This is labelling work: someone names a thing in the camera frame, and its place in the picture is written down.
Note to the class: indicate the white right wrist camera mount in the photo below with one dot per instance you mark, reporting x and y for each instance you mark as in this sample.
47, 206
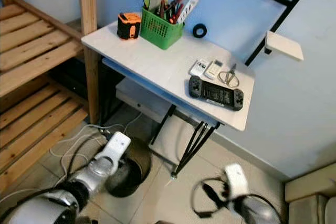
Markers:
235, 181

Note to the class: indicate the white power strip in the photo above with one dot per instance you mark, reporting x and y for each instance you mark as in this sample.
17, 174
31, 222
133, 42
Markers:
190, 6

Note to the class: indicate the beige cabinet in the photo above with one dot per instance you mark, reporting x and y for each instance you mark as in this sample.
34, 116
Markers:
312, 198

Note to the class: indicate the black handheld game console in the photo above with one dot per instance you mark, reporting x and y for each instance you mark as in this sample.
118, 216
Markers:
215, 94

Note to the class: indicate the white remote control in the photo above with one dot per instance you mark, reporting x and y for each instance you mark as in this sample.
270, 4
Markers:
213, 70
199, 67

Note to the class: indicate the white desk with black legs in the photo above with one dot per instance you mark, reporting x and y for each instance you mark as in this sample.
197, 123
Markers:
157, 59

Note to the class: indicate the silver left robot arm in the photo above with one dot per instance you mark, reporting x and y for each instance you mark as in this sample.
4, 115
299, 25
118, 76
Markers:
97, 174

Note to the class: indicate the small white wall shelf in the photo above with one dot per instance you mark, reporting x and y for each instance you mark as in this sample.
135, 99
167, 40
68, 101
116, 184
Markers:
286, 46

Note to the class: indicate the orange black tape measure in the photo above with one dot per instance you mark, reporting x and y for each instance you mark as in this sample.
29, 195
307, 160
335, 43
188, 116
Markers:
129, 26

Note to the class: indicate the wooden slatted rack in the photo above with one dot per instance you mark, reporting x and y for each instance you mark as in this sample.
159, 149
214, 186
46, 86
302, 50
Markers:
31, 56

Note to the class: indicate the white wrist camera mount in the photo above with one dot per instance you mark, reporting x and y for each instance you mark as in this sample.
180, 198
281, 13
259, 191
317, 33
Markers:
118, 148
235, 181

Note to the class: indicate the black metal wall frame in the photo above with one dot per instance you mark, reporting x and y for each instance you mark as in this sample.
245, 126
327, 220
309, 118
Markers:
294, 3

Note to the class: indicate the black round bin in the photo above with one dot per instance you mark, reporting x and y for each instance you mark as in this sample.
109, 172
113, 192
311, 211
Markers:
134, 174

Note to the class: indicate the green plastic basket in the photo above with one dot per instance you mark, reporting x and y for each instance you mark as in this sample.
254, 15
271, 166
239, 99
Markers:
160, 31

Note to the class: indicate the black tape roll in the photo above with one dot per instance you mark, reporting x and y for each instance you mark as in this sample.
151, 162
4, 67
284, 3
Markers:
194, 30

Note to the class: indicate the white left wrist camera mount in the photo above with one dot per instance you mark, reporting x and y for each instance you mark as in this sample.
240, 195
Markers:
118, 148

